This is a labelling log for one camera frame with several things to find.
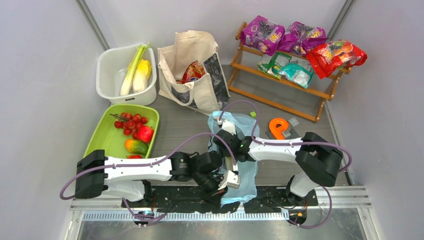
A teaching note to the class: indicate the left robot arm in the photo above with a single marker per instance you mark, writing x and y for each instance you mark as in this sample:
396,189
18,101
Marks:
99,174

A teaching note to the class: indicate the green white snack bag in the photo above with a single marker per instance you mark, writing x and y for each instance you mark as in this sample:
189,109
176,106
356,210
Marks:
273,65

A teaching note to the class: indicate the red wax apple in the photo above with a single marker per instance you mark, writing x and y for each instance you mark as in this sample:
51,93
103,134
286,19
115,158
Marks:
134,156

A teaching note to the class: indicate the teal snack bag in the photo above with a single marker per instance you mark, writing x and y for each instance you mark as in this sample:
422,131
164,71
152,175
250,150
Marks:
299,72

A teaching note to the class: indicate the yellow napa cabbage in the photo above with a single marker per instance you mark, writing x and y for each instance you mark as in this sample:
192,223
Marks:
141,76

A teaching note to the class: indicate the green plastic tray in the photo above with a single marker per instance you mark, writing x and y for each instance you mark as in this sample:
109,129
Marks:
112,140

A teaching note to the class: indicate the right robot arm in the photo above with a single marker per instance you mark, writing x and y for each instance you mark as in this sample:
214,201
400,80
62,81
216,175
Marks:
318,159

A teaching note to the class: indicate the red lychee bunch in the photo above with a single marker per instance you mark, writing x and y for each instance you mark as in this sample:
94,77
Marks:
130,123

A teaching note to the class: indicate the purple snack bag left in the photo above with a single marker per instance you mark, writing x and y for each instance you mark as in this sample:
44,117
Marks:
263,35

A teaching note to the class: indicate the wooden rack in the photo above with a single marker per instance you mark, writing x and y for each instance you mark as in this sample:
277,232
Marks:
307,103

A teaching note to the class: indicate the green orange mango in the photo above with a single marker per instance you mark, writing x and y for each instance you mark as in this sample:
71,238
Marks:
134,146

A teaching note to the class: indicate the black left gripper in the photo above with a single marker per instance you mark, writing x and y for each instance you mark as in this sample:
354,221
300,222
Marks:
214,191

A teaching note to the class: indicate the orange toy piece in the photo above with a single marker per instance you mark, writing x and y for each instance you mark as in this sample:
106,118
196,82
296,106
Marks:
279,128

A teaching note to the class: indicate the green celery bunch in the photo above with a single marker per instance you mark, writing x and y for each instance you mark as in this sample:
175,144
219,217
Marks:
128,80

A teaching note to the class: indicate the purple snack bag right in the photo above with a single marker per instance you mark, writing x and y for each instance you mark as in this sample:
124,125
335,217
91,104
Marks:
299,39

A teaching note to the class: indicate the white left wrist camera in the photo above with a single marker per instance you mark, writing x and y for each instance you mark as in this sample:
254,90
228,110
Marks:
231,178

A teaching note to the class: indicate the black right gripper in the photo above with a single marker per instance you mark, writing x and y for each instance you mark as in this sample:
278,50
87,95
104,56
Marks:
225,151

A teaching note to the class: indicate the red fruit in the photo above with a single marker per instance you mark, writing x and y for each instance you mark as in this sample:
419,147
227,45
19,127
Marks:
145,134

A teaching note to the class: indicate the white plastic basket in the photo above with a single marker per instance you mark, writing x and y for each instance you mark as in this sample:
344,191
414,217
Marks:
111,70

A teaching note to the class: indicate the blue plastic grocery bag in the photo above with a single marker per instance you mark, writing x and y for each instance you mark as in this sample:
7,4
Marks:
247,171

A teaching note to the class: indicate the canvas tote bag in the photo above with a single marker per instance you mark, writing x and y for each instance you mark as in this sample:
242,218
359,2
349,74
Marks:
206,95

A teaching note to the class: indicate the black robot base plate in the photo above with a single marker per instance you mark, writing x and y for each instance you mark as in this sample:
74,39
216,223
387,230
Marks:
187,199

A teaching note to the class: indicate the purple snack bag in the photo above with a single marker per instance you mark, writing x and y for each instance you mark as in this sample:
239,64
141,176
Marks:
299,39
263,35

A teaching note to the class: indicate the red fruit candy bag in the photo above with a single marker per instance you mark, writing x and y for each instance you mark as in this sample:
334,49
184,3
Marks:
328,57

